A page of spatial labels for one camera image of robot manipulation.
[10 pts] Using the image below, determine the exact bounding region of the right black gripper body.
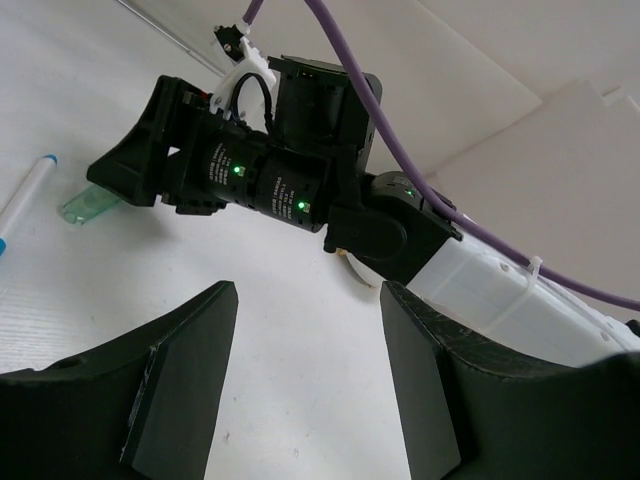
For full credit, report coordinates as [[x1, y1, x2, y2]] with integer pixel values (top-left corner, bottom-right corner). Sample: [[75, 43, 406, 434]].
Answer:
[[86, 56, 375, 232]]

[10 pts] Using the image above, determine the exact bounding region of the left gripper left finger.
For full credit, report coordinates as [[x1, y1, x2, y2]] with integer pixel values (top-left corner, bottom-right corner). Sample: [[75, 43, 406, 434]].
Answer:
[[1, 281, 238, 479]]

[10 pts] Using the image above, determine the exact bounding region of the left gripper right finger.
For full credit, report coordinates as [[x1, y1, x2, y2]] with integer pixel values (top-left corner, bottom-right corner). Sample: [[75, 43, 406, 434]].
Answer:
[[380, 282, 639, 479]]

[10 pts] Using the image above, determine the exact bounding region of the green translucent highlighter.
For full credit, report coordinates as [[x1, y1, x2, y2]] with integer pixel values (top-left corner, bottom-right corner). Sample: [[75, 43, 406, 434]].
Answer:
[[61, 185, 122, 225]]

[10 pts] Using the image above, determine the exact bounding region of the blue capped white marker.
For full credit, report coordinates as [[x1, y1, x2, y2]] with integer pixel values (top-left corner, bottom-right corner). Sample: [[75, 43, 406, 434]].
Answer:
[[1, 154, 58, 254]]

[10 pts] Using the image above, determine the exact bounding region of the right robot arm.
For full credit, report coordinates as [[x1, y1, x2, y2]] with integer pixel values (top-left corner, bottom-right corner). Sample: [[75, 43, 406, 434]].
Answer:
[[87, 56, 639, 367]]

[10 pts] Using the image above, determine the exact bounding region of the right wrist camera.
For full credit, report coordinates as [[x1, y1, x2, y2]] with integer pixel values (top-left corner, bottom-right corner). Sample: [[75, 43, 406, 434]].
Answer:
[[210, 21, 276, 120]]

